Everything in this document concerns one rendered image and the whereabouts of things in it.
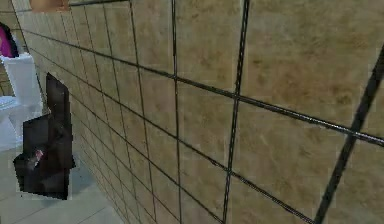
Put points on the dark brown bin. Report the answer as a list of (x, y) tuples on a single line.
[(50, 156)]

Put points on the white toilet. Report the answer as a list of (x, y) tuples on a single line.
[(20, 80)]

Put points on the orange framed picture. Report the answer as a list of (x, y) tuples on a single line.
[(48, 4)]

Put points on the magenta and black object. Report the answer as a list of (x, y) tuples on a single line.
[(5, 43)]

